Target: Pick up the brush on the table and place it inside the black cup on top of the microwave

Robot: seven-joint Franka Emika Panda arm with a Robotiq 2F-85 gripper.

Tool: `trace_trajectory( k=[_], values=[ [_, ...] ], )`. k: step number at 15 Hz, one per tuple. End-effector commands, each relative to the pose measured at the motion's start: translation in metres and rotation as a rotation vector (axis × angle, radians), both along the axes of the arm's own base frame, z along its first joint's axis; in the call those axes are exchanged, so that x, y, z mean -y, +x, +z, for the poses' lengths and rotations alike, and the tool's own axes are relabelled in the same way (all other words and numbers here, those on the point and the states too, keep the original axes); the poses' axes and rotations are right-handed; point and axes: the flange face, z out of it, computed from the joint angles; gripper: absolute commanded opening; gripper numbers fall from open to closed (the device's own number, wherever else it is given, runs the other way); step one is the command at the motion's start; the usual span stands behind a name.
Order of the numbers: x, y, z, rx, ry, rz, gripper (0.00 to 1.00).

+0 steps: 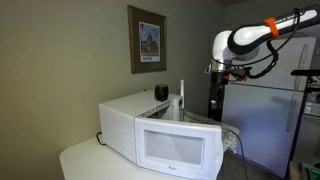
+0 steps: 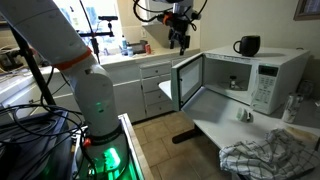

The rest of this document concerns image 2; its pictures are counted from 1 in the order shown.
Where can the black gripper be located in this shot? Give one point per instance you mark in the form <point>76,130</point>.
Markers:
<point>178,25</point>

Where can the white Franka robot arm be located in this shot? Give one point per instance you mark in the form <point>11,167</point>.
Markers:
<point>93,93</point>

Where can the white microwave door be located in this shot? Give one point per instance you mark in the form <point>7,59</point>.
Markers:
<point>190,80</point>

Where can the small bottle inside microwave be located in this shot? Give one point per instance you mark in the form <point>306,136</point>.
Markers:
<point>233,82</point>

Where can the white microwave oven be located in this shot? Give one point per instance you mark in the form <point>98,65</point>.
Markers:
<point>283,66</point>

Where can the red can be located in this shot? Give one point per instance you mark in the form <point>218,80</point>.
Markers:
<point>148,49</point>

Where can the white cabinet drawer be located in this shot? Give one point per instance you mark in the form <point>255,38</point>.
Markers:
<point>155,70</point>
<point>158,108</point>
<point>155,97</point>
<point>151,84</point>

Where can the grey countertop appliance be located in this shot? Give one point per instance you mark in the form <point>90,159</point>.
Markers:
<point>138,46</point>

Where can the small clear bottle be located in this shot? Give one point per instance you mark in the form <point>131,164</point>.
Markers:
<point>130,51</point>

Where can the blue plastic bottle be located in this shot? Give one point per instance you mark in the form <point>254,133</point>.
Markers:
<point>124,45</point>

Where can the white kitchen base cabinet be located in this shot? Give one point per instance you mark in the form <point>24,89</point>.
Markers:
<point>128,100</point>

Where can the bright kitchen window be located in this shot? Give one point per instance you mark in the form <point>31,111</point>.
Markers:
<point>103,8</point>

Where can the black table foot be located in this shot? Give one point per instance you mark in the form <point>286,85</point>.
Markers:
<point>186,136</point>

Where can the wood edged robot stand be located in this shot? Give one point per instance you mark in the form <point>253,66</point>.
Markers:
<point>133,143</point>

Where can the clear glass jar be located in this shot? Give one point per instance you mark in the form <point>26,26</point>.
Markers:
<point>305,88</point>

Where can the wood framed building picture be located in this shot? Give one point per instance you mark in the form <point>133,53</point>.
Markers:
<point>308,8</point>

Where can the white checked dish cloth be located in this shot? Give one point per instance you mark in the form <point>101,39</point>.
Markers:
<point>266,156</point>

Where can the black tripod pole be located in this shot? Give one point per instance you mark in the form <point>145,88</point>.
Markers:
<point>33,70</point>

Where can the tan wooden board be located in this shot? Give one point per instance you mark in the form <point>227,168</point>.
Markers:
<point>301,134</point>

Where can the dark metal countertop appliance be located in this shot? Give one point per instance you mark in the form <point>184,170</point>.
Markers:
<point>8,60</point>

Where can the black equipment case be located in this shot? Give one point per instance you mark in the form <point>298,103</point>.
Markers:
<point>20,156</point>

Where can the white wall outlet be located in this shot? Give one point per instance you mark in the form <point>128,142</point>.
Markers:
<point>143,32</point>

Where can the black stereo camera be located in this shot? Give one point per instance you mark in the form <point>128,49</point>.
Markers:
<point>108,17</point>

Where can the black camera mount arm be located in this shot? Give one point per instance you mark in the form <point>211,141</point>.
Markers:
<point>96,34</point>

